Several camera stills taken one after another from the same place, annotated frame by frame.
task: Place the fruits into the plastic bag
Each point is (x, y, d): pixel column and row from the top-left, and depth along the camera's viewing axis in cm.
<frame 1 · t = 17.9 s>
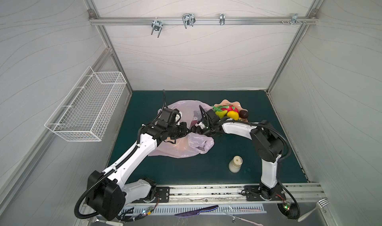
left hand: (188, 131, 77), fingers closed
right hand: (190, 141, 84), fingers open
peach scalloped fruit bowl: (236, 104, 107), point 7 cm above the table
dark purple passion fruit: (243, 114, 98), point 10 cm above the table
yellow lemon: (233, 114, 93), point 13 cm above the table
cream plastic bottle: (235, 166, 78), point 8 cm above the table

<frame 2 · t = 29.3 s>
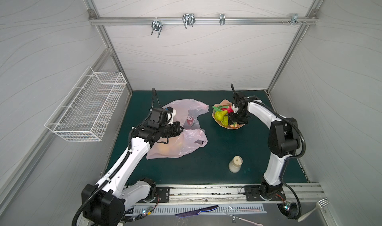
left hand: (181, 129, 75), fingers closed
right hand: (234, 121, 94), fingers open
red yellow peach: (234, 125, 92), point 10 cm above the table
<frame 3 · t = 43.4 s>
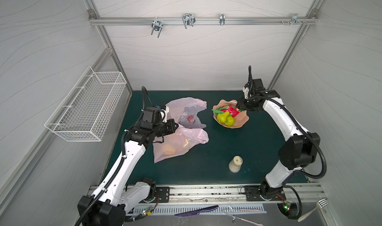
left hand: (176, 125, 74), fingers closed
right hand: (241, 104, 86), fingers open
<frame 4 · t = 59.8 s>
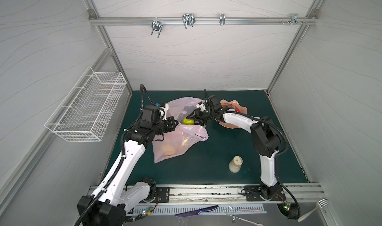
left hand: (176, 122, 74), fingers closed
right hand: (187, 119, 87), fingers open
